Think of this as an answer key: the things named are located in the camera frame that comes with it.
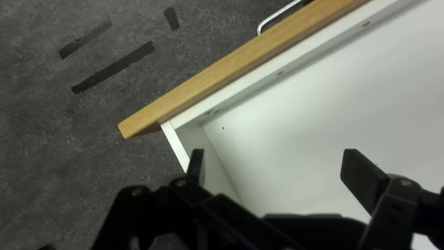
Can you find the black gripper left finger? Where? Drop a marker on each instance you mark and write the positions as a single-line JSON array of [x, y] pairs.
[[175, 216]]

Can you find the black floor tape strip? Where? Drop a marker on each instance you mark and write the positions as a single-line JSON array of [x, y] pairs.
[[113, 66], [171, 18], [85, 37]]

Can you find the white drawer with wooden front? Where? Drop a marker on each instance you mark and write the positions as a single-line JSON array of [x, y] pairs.
[[324, 115]]

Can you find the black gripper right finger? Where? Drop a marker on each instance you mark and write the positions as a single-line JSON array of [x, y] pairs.
[[397, 212]]

